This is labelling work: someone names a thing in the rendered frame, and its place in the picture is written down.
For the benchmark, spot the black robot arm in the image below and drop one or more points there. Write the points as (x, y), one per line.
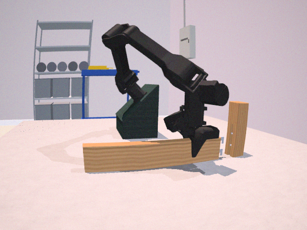
(176, 68)

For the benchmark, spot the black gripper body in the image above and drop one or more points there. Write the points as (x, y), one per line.
(200, 130)

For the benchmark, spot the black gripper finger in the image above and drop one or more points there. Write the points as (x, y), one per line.
(185, 133)
(196, 145)

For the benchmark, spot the wooden post with slot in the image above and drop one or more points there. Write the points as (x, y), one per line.
(236, 129)

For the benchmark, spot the wooden side rail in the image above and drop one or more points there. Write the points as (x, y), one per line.
(123, 156)

